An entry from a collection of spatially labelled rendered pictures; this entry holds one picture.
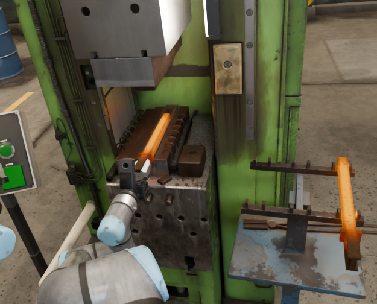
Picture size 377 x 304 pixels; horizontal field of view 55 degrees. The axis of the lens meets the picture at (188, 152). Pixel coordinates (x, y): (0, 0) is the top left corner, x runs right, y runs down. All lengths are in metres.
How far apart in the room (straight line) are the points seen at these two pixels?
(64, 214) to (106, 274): 2.09
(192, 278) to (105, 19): 1.09
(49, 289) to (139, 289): 0.17
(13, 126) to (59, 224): 1.43
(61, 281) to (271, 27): 0.91
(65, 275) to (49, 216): 2.09
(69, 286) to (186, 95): 1.15
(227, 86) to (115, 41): 0.39
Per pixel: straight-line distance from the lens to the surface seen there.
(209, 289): 1.69
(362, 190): 2.80
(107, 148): 1.53
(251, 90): 1.27
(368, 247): 2.42
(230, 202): 1.56
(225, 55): 1.21
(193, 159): 1.29
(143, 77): 1.16
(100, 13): 1.14
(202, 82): 1.65
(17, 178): 1.39
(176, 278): 1.66
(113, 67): 1.18
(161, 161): 1.30
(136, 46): 1.13
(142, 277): 0.71
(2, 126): 1.41
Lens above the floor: 1.71
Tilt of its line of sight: 33 degrees down
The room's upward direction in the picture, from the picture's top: 7 degrees counter-clockwise
